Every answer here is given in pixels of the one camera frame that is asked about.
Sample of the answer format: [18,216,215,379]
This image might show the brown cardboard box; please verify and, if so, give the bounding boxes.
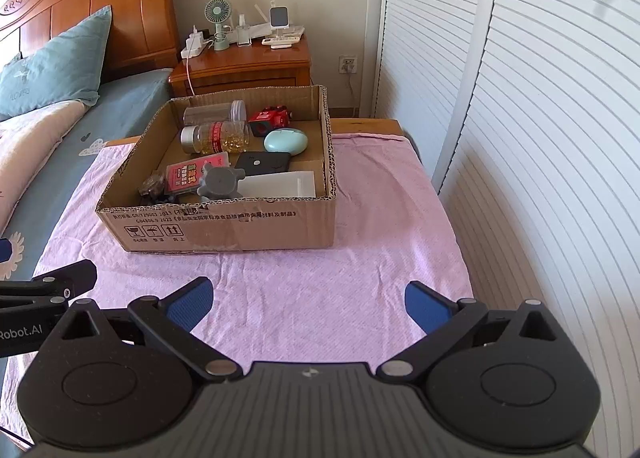
[95,85,337,253]

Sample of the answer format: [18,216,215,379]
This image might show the clear plastic jar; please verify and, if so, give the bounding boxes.
[183,101,248,125]

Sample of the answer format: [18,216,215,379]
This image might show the green desk fan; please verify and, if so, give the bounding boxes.
[204,0,232,52]

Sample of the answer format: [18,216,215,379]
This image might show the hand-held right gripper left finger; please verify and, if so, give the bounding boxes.
[50,277,245,382]

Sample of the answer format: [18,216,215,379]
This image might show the black remote control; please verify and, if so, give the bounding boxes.
[234,151,292,176]

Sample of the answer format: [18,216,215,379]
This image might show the mint green oval case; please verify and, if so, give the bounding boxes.
[263,128,308,155]

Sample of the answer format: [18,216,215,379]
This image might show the teal pillow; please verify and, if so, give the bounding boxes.
[0,5,113,121]

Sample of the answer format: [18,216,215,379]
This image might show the blue patterned bed sheet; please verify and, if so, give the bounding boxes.
[0,67,175,444]

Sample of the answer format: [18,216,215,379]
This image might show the clear yellow capsule bottle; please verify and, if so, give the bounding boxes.
[180,121,251,155]

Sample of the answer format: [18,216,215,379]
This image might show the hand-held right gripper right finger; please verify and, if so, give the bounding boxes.
[376,281,571,382]

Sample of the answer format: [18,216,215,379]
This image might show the dark brown snack packet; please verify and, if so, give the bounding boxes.
[139,174,170,196]

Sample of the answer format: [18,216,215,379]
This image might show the red toy train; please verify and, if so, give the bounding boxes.
[248,106,292,137]

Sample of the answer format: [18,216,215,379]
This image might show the grey elephant toy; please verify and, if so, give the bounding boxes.
[197,163,247,201]

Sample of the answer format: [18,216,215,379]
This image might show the pink towel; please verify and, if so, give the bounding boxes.
[0,133,476,439]

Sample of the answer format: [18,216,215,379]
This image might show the pink cream quilt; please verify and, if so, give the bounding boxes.
[0,99,91,229]

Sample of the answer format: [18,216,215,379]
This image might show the white screen device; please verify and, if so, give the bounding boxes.
[269,1,291,36]

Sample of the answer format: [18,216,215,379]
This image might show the pink card box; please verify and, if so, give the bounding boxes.
[166,153,231,194]

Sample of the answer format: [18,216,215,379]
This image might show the white louvered closet door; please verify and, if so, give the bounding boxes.
[372,0,501,194]
[432,0,640,439]

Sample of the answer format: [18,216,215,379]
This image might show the wooden nightstand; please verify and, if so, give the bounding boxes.
[169,33,312,99]

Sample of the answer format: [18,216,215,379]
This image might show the white socket cable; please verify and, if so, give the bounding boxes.
[347,71,361,116]

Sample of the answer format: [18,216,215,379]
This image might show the white plastic bottle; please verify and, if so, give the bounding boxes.
[235,171,317,199]

